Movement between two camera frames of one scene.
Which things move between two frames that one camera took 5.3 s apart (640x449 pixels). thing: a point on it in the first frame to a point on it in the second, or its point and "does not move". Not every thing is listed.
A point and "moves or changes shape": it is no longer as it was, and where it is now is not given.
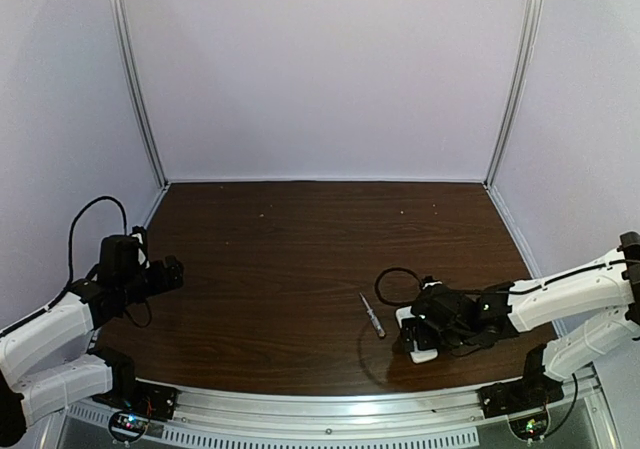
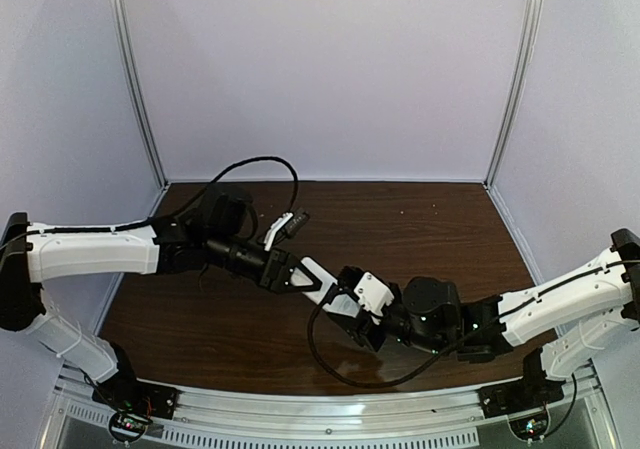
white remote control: [418, 355] moves or changes shape
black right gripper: [417, 330] to [362, 320]
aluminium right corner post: [527, 47] does not move
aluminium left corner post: [125, 47] does not move
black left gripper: [170, 271] to [273, 270]
